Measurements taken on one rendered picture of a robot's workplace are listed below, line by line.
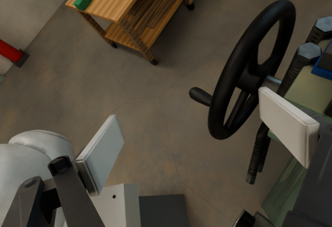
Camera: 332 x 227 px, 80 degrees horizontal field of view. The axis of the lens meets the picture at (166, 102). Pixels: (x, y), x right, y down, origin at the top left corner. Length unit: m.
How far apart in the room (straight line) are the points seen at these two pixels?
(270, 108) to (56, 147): 0.45
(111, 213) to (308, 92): 0.54
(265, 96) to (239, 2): 1.61
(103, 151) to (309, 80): 0.23
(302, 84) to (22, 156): 0.48
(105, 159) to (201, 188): 1.09
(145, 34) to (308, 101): 1.40
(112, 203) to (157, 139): 0.78
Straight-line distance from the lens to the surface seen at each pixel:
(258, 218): 0.59
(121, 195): 0.62
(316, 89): 0.28
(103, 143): 0.16
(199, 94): 0.37
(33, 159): 0.49
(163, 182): 1.30
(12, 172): 0.47
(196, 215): 1.24
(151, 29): 1.58
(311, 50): 0.29
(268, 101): 0.17
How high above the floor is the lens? 1.20
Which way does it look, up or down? 59 degrees down
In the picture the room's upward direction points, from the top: 44 degrees counter-clockwise
